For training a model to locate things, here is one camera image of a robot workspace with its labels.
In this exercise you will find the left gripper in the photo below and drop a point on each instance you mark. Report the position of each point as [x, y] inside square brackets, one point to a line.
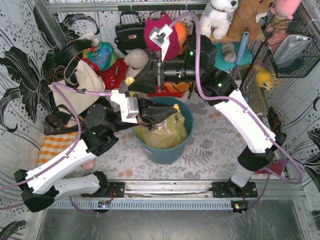
[141, 114]

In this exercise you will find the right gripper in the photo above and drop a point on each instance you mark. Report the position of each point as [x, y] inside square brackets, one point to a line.
[157, 74]

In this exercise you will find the yellow trash bag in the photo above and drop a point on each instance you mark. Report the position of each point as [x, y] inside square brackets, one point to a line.
[166, 135]

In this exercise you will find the teal trash bin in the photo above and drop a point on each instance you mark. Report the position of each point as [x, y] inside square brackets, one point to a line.
[169, 156]

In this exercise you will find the blue floor mop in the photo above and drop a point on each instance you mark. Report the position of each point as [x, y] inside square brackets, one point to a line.
[240, 53]

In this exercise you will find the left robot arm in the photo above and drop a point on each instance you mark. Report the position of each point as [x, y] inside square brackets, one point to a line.
[42, 186]

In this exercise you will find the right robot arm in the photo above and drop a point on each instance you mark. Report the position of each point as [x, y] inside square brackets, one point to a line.
[221, 92]

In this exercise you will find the rainbow striped bag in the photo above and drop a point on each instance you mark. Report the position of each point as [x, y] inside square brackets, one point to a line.
[172, 90]

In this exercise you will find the colourful printed bag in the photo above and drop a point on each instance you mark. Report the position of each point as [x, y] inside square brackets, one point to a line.
[100, 57]

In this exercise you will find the cream plush sheep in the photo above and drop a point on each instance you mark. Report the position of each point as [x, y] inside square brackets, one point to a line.
[136, 59]

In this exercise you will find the red cloth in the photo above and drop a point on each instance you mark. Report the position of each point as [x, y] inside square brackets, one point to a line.
[113, 76]

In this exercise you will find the magenta fabric hat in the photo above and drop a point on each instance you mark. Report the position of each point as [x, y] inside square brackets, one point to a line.
[152, 28]

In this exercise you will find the black leather handbag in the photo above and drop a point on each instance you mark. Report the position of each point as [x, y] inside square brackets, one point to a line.
[130, 36]

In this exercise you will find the orange plush toy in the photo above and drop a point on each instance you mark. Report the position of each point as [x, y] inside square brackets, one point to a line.
[181, 31]

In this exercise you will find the pink rolled towel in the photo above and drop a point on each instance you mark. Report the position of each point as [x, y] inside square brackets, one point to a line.
[88, 165]

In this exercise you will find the white plush dog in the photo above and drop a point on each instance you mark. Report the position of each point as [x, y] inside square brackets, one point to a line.
[216, 18]

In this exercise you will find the orange checkered cloth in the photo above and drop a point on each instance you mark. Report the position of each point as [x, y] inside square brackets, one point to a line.
[54, 145]

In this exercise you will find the brown teddy bear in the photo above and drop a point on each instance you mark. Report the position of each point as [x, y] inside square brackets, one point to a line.
[246, 17]

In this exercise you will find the yellow plush duck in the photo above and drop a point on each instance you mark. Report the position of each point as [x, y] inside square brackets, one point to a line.
[262, 76]

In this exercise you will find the purple orange sock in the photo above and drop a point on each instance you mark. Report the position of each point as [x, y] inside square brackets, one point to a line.
[276, 166]

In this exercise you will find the silver foil pouch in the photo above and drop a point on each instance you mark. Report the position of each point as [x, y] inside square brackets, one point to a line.
[291, 48]

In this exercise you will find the pink plush toy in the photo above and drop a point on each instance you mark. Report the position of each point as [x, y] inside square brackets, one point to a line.
[282, 11]

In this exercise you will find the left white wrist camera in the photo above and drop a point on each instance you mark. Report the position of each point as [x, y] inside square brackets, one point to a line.
[129, 108]

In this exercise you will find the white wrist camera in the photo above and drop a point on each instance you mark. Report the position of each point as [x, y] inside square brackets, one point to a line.
[129, 108]
[161, 37]

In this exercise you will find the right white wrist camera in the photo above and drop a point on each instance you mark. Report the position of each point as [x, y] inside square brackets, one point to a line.
[161, 37]

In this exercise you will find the black wire basket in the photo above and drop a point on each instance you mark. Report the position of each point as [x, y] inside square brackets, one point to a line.
[305, 63]

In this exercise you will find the aluminium front rail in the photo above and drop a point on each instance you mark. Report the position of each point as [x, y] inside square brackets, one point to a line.
[203, 190]

